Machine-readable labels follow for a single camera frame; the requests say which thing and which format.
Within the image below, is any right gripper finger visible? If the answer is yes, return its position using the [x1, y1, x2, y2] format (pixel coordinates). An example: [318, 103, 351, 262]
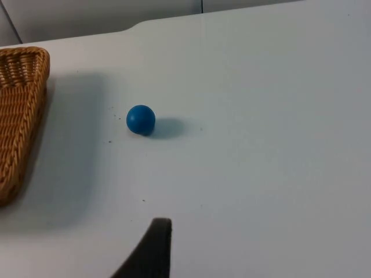
[111, 217, 173, 278]

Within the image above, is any blue ball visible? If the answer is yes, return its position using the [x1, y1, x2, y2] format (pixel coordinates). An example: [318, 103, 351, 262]
[126, 104, 157, 137]

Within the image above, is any pale brown wicker basket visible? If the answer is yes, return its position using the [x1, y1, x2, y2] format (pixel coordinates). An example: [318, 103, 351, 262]
[0, 46, 51, 207]

